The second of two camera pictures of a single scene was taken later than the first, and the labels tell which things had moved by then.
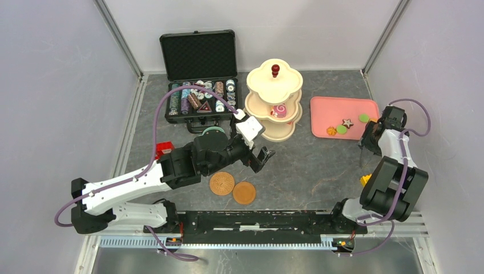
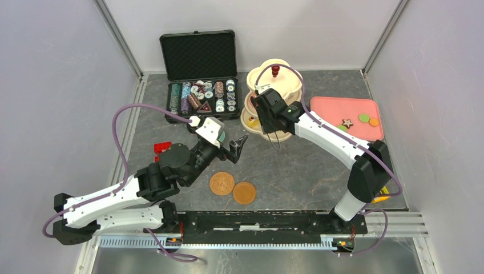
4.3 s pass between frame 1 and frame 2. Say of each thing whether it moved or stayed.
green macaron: stayed
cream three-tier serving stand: stayed
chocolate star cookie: stayed
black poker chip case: stayed
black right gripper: moved
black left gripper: moved
